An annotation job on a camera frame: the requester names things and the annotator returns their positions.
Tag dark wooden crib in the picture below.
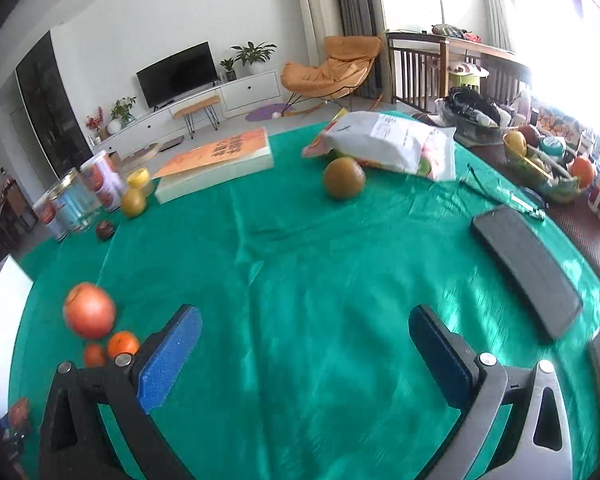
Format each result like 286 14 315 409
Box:
386 32 531 113

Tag yellow cup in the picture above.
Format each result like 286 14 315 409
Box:
126 167 155 197

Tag orange lounge chair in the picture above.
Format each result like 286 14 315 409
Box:
280 36 382 114

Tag potted green plant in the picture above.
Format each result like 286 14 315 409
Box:
232 41 277 75

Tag right red-label tin can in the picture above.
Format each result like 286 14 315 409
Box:
80 151 126 212

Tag orange tangerine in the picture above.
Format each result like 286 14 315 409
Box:
107 330 140 360

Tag red apple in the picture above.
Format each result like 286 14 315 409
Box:
62 282 117 339

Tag clear glass jar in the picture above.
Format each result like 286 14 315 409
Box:
48 168 100 232

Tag small dark fruit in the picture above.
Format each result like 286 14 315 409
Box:
96 220 116 240

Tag brown-green pear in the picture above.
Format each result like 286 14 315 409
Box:
323 157 366 200

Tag white plastic bag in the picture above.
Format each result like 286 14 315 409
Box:
302 110 456 181

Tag green tablecloth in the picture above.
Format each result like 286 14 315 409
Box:
9 126 600 479

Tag glass fruit bowl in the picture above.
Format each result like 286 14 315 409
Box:
503 129 595 204

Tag small brownish tangerine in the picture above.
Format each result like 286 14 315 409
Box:
83 342 108 368

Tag black television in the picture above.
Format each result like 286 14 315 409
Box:
136 41 219 107

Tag yellow-green pear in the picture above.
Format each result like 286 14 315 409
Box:
120 188 147 219

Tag black display cabinet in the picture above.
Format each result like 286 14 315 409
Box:
16 32 93 177

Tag red-label tin can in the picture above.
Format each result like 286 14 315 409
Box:
32 192 69 242
80 151 126 212

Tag white tv cabinet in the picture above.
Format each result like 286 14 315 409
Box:
92 70 282 157

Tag left red-label tin can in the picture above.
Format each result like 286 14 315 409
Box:
32 192 69 242

